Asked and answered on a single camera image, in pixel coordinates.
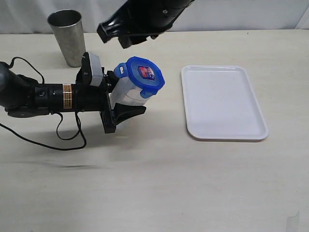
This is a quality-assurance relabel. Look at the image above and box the white rectangular plastic tray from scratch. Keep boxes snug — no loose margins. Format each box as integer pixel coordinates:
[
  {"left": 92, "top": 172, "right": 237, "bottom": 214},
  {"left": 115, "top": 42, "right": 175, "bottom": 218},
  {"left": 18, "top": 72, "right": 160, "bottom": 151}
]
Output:
[{"left": 181, "top": 65, "right": 269, "bottom": 142}]

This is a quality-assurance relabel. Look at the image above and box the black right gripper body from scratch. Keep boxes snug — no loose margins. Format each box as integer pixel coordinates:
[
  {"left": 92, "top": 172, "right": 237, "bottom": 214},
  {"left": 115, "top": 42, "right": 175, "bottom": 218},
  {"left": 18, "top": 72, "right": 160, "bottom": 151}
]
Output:
[{"left": 128, "top": 0, "right": 193, "bottom": 40}]

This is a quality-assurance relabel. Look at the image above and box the stainless steel tumbler cup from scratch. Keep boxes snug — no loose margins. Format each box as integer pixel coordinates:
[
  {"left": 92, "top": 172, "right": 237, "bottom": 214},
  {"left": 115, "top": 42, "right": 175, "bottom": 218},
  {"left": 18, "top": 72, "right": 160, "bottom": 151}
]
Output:
[{"left": 47, "top": 9, "right": 86, "bottom": 68}]

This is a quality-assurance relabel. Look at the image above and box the clear plastic tall container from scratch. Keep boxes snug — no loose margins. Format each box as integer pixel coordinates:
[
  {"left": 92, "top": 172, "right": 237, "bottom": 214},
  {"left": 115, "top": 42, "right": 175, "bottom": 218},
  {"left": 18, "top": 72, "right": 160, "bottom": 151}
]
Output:
[{"left": 110, "top": 77, "right": 150, "bottom": 108}]

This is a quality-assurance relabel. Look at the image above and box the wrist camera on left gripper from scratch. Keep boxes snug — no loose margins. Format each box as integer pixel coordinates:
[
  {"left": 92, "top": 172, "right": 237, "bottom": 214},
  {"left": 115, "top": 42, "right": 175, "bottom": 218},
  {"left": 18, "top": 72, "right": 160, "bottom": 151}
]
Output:
[{"left": 88, "top": 52, "right": 103, "bottom": 87}]

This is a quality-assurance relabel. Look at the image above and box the blue plastic container lid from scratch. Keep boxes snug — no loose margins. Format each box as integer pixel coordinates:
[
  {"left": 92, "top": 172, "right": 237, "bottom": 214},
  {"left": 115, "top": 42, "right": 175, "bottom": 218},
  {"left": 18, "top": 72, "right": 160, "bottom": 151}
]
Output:
[{"left": 113, "top": 57, "right": 165, "bottom": 99}]

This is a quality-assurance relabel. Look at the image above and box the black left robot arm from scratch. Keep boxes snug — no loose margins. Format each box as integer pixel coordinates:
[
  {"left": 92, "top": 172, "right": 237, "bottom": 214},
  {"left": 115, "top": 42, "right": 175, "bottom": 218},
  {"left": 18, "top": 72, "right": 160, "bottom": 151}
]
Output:
[{"left": 0, "top": 52, "right": 146, "bottom": 133}]

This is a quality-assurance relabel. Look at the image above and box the white backdrop curtain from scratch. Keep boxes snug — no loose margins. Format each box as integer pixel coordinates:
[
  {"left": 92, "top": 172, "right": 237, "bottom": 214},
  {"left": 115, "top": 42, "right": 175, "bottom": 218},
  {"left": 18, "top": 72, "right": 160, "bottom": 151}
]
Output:
[{"left": 0, "top": 0, "right": 309, "bottom": 34}]

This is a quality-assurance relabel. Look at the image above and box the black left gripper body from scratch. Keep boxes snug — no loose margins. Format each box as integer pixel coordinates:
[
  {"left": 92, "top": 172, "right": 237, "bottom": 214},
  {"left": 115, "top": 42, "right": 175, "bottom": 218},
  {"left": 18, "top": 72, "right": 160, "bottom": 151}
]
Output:
[{"left": 74, "top": 52, "right": 116, "bottom": 133}]

